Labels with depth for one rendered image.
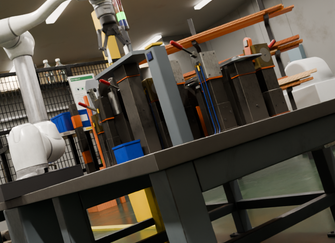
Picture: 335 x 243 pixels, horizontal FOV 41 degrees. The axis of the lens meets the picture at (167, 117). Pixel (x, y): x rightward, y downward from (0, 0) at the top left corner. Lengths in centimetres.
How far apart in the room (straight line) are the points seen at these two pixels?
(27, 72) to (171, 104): 92
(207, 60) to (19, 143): 96
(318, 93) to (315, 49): 191
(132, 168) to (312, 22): 822
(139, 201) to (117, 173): 434
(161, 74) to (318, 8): 727
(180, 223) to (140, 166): 15
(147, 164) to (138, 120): 113
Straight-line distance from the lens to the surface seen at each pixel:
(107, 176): 117
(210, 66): 196
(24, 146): 222
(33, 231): 211
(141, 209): 546
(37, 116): 245
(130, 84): 212
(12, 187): 202
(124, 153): 204
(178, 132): 189
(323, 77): 766
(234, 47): 1059
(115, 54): 376
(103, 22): 221
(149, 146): 209
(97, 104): 247
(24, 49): 253
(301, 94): 755
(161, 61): 193
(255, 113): 203
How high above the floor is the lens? 69
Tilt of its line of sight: 4 degrees up
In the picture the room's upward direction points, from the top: 17 degrees counter-clockwise
